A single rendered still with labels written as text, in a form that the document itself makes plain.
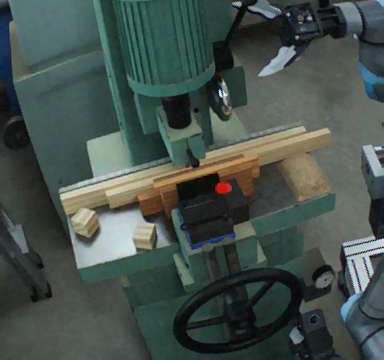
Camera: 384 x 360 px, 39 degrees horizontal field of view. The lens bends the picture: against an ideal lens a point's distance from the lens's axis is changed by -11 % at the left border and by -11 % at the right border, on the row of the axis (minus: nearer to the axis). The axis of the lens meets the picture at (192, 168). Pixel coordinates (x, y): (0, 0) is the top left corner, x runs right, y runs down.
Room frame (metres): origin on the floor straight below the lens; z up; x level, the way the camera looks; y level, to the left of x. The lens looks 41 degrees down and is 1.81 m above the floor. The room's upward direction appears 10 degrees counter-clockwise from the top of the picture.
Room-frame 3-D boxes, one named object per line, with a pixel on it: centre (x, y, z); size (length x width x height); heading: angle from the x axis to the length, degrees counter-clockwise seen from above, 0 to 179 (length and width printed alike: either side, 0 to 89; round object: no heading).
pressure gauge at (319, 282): (0.85, -0.28, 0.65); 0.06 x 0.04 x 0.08; 100
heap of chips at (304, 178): (0.97, -0.25, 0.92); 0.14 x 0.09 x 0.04; 10
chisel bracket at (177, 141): (1.03, 0.01, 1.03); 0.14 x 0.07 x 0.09; 10
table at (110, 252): (0.91, -0.01, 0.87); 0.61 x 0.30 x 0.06; 100
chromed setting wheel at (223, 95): (1.16, -0.09, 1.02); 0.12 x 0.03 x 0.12; 10
